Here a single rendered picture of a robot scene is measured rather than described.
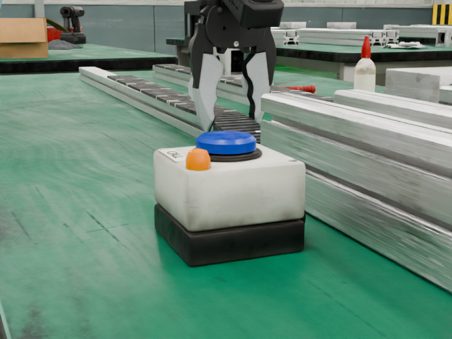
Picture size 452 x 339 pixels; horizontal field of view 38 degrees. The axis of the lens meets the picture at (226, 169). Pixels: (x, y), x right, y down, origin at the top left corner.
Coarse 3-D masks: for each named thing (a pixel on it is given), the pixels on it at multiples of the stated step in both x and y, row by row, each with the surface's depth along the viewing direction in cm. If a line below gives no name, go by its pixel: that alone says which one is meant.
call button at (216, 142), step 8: (200, 136) 43; (208, 136) 43; (216, 136) 43; (224, 136) 43; (232, 136) 43; (240, 136) 43; (248, 136) 43; (200, 144) 42; (208, 144) 42; (216, 144) 42; (224, 144) 41; (232, 144) 42; (240, 144) 42; (248, 144) 42; (208, 152) 42; (216, 152) 42; (224, 152) 42; (232, 152) 42; (240, 152) 42
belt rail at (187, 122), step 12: (84, 72) 157; (96, 72) 149; (108, 72) 149; (96, 84) 144; (108, 84) 132; (120, 84) 122; (120, 96) 122; (132, 96) 117; (144, 96) 106; (144, 108) 107; (156, 108) 102; (168, 108) 94; (168, 120) 94; (180, 120) 91; (192, 120) 84; (192, 132) 85
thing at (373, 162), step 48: (288, 96) 55; (336, 96) 59; (384, 96) 55; (288, 144) 53; (336, 144) 46; (384, 144) 40; (432, 144) 36; (336, 192) 46; (384, 192) 41; (432, 192) 37; (384, 240) 41; (432, 240) 37
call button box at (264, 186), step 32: (160, 160) 44; (224, 160) 41; (256, 160) 42; (288, 160) 42; (160, 192) 45; (192, 192) 39; (224, 192) 40; (256, 192) 41; (288, 192) 41; (160, 224) 45; (192, 224) 39; (224, 224) 40; (256, 224) 41; (288, 224) 42; (192, 256) 40; (224, 256) 41; (256, 256) 42
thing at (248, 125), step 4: (220, 124) 74; (224, 124) 75; (228, 124) 75; (232, 124) 75; (236, 124) 75; (240, 124) 75; (244, 124) 75; (248, 124) 75; (252, 124) 76; (256, 124) 76; (220, 128) 74; (224, 128) 73; (228, 128) 73; (232, 128) 74; (236, 128) 74; (240, 128) 74
